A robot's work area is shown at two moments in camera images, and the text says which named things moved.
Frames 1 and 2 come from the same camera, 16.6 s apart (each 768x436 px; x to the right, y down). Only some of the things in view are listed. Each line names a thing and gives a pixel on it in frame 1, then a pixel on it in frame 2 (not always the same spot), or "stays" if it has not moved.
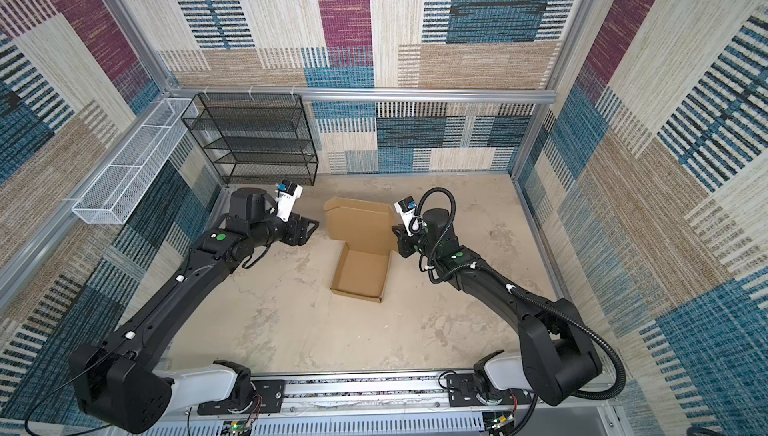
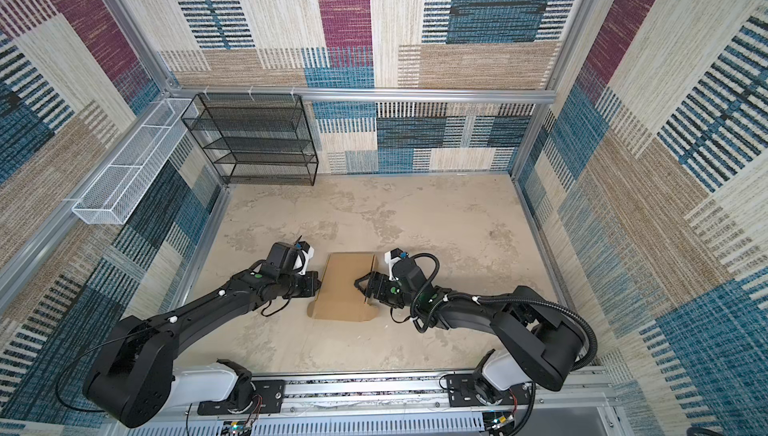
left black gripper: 297,230 → 311,276
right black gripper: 403,240 → 378,291
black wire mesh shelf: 254,138 stays
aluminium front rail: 386,397 stays
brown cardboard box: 369,230 → 338,298
